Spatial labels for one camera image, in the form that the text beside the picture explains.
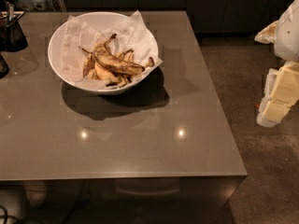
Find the dark glass object left edge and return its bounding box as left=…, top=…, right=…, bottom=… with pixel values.
left=0, top=54, right=9, bottom=78

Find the banana pile in bowl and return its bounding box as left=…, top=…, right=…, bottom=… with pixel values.
left=79, top=47, right=155, bottom=88

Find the brown-spotted banana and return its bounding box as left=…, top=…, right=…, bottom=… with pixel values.
left=92, top=34, right=145, bottom=76

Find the black mesh utensil holder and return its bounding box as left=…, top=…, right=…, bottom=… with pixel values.
left=0, top=2, right=29, bottom=53

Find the white ceramic bowl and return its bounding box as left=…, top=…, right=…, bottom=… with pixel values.
left=48, top=25, right=154, bottom=95

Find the white paper liner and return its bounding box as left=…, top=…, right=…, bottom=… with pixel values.
left=52, top=11, right=162, bottom=94

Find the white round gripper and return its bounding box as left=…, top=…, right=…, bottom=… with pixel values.
left=254, top=0, right=299, bottom=128

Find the dark cabinet with drawer handle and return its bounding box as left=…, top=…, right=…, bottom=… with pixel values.
left=0, top=175, right=244, bottom=224

